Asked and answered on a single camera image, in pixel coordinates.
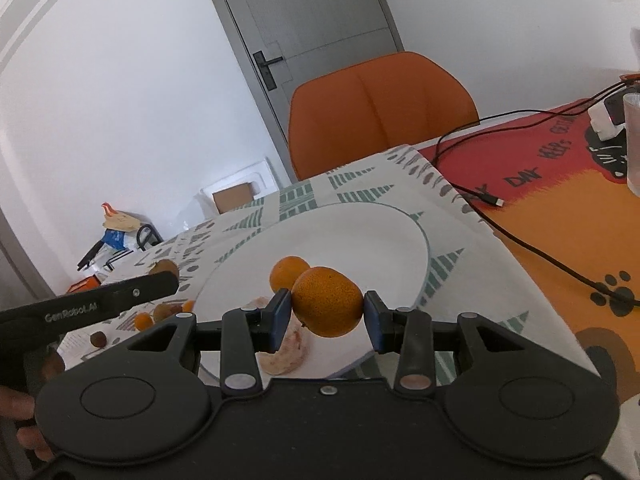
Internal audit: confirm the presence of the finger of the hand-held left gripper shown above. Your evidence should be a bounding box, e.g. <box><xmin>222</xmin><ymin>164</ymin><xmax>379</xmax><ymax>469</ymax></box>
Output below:
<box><xmin>102</xmin><ymin>271</ymin><xmax>180</xmax><ymax>319</ymax></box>

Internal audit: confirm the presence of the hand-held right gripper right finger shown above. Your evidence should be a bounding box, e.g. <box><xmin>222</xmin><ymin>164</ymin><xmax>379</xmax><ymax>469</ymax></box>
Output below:
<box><xmin>363</xmin><ymin>290</ymin><xmax>540</xmax><ymax>393</ymax></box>

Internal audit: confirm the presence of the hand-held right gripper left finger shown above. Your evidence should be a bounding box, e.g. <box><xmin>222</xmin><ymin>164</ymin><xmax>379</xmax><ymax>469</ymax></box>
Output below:
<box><xmin>114</xmin><ymin>288</ymin><xmax>293</xmax><ymax>396</ymax></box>

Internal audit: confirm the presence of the large peeled pomelo piece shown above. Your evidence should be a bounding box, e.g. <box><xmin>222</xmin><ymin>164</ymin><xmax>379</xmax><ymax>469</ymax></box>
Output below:
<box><xmin>242</xmin><ymin>297</ymin><xmax>307</xmax><ymax>376</ymax></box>

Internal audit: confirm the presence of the large orange mandarin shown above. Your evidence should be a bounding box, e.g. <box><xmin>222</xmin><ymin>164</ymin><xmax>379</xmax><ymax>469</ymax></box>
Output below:
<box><xmin>291</xmin><ymin>266</ymin><xmax>364</xmax><ymax>338</ymax></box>

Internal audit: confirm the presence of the white round plate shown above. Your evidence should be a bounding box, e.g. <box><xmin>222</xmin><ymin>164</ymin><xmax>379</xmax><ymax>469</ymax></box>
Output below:
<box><xmin>192</xmin><ymin>202</ymin><xmax>431</xmax><ymax>382</ymax></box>

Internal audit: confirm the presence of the person's left hand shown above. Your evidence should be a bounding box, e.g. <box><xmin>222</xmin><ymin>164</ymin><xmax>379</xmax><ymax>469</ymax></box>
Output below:
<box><xmin>0</xmin><ymin>349</ymin><xmax>67</xmax><ymax>462</ymax></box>

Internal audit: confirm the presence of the orange box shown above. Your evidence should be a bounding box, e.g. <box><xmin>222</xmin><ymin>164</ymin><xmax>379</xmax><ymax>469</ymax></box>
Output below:
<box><xmin>67</xmin><ymin>277</ymin><xmax>104</xmax><ymax>294</ymax></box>

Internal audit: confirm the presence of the black folded object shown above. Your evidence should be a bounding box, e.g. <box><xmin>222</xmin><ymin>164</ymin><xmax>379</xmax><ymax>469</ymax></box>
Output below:
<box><xmin>77</xmin><ymin>240</ymin><xmax>107</xmax><ymax>271</ymax></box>

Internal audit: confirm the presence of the yellow orange bag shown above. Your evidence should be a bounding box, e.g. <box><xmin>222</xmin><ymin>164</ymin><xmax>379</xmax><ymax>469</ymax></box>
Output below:
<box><xmin>100</xmin><ymin>202</ymin><xmax>142</xmax><ymax>234</ymax></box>

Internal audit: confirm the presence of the white green patterned tablecloth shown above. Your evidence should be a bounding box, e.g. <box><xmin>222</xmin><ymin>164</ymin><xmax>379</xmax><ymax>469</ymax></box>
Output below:
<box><xmin>55</xmin><ymin>144</ymin><xmax>601</xmax><ymax>401</ymax></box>

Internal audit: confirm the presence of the brown cardboard box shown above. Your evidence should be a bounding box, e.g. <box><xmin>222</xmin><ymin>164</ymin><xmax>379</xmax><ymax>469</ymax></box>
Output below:
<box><xmin>212</xmin><ymin>181</ymin><xmax>256</xmax><ymax>214</ymax></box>

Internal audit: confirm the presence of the white foam packaging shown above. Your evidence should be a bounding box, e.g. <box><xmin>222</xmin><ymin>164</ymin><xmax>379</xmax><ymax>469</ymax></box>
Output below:
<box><xmin>200</xmin><ymin>157</ymin><xmax>281</xmax><ymax>217</ymax></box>

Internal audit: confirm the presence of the orange chair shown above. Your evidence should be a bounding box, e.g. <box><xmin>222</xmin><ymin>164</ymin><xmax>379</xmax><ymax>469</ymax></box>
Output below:
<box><xmin>288</xmin><ymin>51</ymin><xmax>480</xmax><ymax>181</ymax></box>

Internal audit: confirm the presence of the orange red printed tablecloth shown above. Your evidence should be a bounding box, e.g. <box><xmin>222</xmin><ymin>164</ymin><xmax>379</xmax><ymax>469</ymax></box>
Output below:
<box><xmin>417</xmin><ymin>95</ymin><xmax>640</xmax><ymax>413</ymax></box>

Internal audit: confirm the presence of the white charger block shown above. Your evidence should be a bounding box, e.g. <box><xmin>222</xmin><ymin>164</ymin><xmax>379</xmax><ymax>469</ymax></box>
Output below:
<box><xmin>585</xmin><ymin>92</ymin><xmax>629</xmax><ymax>142</ymax></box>

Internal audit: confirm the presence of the grey door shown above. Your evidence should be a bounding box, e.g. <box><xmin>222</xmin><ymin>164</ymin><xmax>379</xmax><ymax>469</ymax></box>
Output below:
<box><xmin>196</xmin><ymin>0</ymin><xmax>404</xmax><ymax>182</ymax></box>

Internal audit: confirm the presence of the clear plastic cup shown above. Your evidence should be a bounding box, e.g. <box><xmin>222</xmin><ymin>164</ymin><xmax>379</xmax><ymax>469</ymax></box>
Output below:
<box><xmin>622</xmin><ymin>92</ymin><xmax>640</xmax><ymax>187</ymax></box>

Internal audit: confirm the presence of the black cart handle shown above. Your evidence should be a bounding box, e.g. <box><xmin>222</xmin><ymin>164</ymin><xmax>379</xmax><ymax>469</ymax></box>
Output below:
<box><xmin>135</xmin><ymin>224</ymin><xmax>164</xmax><ymax>251</ymax></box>

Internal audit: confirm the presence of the black usb cable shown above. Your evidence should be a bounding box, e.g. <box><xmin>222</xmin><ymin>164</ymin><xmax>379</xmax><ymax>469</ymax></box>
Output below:
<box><xmin>434</xmin><ymin>82</ymin><xmax>632</xmax><ymax>207</ymax></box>

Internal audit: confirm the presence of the long black cable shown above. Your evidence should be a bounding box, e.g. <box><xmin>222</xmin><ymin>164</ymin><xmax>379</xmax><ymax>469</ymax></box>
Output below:
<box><xmin>452</xmin><ymin>185</ymin><xmax>640</xmax><ymax>307</ymax></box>

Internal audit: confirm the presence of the black door handle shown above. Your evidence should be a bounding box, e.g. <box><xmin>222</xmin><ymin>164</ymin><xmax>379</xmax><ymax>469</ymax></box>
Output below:
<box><xmin>253</xmin><ymin>51</ymin><xmax>284</xmax><ymax>91</ymax></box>

